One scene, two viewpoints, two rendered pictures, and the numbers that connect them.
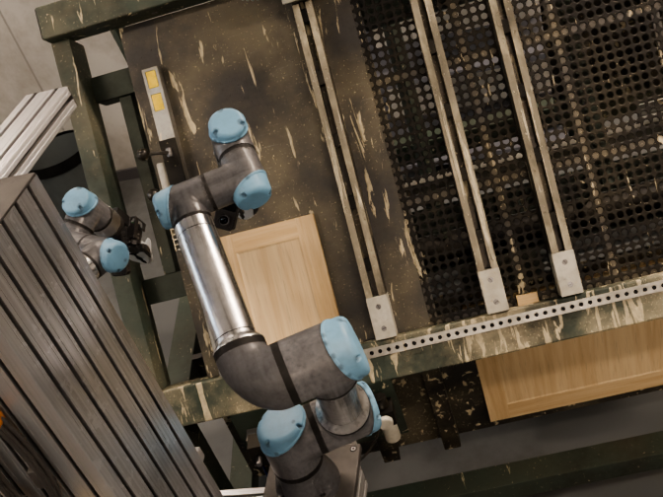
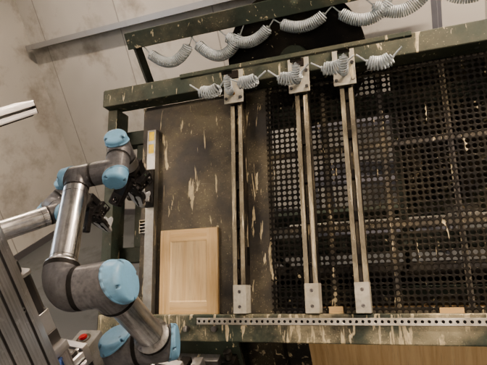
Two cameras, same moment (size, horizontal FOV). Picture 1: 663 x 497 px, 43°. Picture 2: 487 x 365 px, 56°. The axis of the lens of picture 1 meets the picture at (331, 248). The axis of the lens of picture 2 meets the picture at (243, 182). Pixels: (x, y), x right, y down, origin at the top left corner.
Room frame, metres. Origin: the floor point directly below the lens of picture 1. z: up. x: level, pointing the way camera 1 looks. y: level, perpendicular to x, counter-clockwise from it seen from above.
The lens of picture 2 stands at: (0.13, -0.51, 2.13)
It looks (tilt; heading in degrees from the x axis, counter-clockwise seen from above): 19 degrees down; 10
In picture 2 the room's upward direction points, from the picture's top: 13 degrees counter-clockwise
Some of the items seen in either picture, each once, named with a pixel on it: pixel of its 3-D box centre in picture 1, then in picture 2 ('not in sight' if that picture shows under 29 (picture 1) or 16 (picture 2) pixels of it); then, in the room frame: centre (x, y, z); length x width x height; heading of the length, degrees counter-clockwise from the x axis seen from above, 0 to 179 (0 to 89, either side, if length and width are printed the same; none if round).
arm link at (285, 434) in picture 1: (290, 438); (120, 349); (1.29, 0.22, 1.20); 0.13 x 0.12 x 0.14; 95
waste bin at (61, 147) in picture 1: (75, 186); not in sight; (4.81, 1.39, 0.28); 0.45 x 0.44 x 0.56; 161
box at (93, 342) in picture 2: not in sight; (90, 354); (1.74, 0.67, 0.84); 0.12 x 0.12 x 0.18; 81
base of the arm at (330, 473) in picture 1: (302, 471); not in sight; (1.29, 0.23, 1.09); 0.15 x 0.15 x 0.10
